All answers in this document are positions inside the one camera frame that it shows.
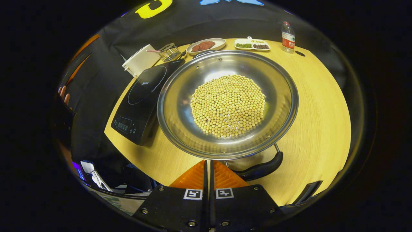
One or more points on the brown meat slice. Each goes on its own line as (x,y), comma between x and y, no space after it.
(208,44)
(197,48)

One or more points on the pile of pale beans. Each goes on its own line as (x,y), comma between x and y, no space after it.
(257,41)

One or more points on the white divided tray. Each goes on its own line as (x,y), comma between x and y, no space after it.
(252,49)

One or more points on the clear plastic water bottle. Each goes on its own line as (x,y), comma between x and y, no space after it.
(288,40)

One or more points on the black induction cooktop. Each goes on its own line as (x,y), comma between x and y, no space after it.
(141,103)

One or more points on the pile of yellow soybeans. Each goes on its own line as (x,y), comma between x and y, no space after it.
(228,106)

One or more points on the white oval plate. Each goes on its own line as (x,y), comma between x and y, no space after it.
(219,42)

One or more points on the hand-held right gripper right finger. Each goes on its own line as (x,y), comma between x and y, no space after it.
(244,206)

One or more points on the white toaster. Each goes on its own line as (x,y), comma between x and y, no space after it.
(140,61)

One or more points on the black table grommet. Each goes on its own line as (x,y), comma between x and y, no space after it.
(300,53)

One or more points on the pink striped straw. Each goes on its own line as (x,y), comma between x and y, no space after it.
(153,51)

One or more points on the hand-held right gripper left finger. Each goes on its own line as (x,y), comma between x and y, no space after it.
(173,206)

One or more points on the dark flat bar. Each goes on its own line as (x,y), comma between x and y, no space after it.
(305,192)

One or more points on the stainless steel pot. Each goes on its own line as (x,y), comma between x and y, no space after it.
(180,106)

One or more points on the pile of dark red beans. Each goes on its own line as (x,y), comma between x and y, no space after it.
(261,46)

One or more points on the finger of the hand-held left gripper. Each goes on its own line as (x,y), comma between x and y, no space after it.
(77,68)
(84,46)

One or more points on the pile of green mung beans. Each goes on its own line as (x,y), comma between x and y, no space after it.
(244,45)

